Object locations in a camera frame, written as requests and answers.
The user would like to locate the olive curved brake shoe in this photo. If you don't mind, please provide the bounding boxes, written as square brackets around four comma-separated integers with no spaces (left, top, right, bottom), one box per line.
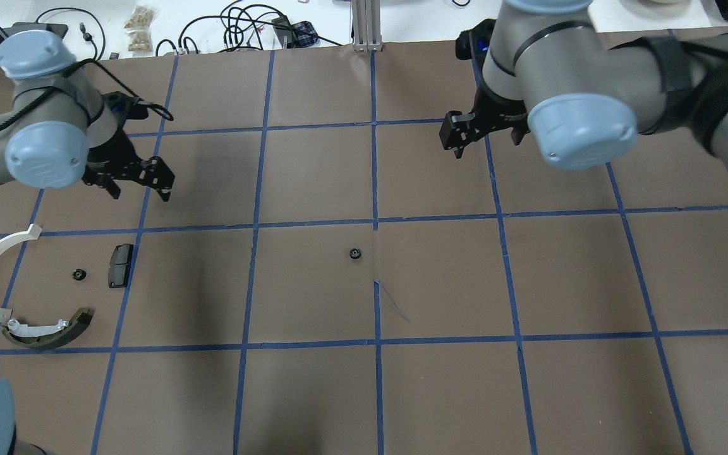
[1,307,94,351]

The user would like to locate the black cable bundle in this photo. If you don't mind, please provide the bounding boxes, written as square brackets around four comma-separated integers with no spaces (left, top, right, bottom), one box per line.
[155,0,343,56]

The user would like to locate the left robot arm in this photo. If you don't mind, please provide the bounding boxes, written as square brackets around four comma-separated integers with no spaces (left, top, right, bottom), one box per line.
[0,30,174,202]

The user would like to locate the dark brake pad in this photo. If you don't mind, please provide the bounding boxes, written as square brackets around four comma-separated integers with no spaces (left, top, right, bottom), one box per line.
[107,244,134,289]

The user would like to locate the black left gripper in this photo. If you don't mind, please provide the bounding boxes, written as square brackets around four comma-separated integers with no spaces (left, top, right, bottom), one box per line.
[81,92,174,203]

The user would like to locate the aluminium frame post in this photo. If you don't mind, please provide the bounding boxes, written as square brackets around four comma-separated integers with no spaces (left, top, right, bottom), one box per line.
[349,0,384,52]

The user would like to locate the small black bearing gear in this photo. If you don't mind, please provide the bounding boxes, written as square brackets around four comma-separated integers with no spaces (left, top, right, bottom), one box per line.
[72,269,87,281]

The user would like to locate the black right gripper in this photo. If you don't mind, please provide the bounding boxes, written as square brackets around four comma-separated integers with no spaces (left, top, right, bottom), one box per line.
[439,18,531,159]

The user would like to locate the bagged small parts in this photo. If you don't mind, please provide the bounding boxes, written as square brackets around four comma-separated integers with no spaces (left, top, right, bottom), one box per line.
[123,4,158,54]

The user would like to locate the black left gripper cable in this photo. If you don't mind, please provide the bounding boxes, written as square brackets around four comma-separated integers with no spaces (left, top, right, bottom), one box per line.
[0,60,174,149]

